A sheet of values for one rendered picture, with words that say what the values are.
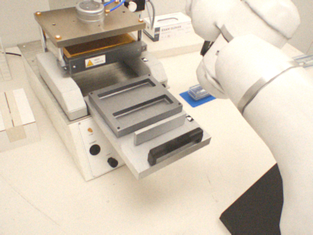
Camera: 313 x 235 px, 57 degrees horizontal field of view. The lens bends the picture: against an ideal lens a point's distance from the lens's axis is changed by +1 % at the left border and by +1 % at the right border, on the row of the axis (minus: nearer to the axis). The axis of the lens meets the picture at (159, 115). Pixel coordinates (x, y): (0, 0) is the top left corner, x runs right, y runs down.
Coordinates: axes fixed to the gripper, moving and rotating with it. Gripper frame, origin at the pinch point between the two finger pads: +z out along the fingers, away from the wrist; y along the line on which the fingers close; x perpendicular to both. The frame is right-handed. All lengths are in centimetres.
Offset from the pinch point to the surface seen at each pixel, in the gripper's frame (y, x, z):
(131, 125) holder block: 23, -51, -15
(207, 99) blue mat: 3.9, -2.9, 10.0
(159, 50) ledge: -31.4, -3.7, 5.8
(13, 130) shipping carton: -6, -74, 2
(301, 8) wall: -47, 133, 14
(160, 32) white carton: -38.9, 1.3, 0.9
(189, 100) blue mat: 0.9, -10.0, 10.0
